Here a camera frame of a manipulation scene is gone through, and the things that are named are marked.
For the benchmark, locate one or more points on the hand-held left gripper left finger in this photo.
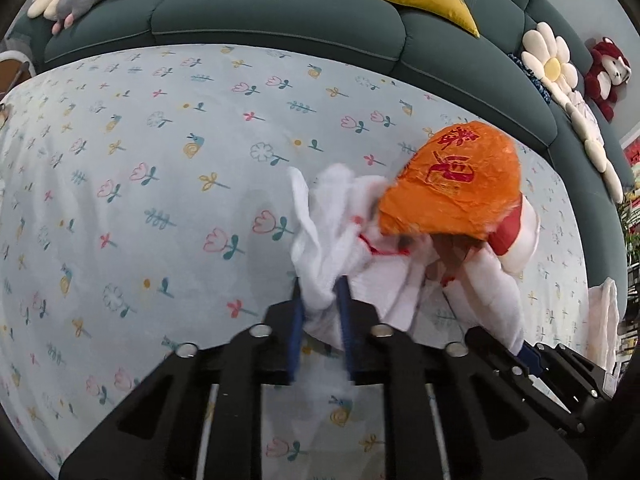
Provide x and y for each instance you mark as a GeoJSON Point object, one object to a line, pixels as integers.
{"type": "Point", "coordinates": [297, 320]}

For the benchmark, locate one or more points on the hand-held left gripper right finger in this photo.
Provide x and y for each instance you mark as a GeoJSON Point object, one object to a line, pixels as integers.
{"type": "Point", "coordinates": [346, 325]}

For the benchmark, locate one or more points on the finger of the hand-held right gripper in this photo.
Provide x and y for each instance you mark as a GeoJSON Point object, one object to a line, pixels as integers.
{"type": "Point", "coordinates": [515, 370]}
{"type": "Point", "coordinates": [535, 357]}

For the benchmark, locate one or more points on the red white paper cup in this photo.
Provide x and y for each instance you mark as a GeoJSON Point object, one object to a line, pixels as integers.
{"type": "Point", "coordinates": [490, 300]}
{"type": "Point", "coordinates": [520, 240]}

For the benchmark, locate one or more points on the trash bin with white bag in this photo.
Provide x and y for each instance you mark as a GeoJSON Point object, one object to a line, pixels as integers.
{"type": "Point", "coordinates": [605, 320]}

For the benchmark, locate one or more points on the white plastic bag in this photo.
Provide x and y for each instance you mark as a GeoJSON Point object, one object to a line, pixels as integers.
{"type": "Point", "coordinates": [330, 240]}

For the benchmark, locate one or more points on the orange plastic bag red print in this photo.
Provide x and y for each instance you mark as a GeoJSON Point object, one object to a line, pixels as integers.
{"type": "Point", "coordinates": [450, 185]}

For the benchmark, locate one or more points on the green potted plant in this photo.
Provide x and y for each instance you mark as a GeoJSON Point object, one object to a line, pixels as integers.
{"type": "Point", "coordinates": [631, 230]}

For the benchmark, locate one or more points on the floral tablecloth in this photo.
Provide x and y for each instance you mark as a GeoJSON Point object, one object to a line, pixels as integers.
{"type": "Point", "coordinates": [150, 210]}

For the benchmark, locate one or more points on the white pink quilted cushion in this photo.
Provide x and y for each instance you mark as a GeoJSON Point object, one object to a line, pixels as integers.
{"type": "Point", "coordinates": [584, 109]}

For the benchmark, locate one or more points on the red bear plush toy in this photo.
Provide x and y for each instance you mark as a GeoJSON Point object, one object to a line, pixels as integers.
{"type": "Point", "coordinates": [600, 80]}

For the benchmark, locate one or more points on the teal fabric sofa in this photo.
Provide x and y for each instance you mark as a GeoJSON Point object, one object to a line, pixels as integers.
{"type": "Point", "coordinates": [280, 20]}

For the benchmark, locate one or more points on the red paper wall decoration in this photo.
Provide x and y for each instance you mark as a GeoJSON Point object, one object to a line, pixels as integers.
{"type": "Point", "coordinates": [634, 152]}

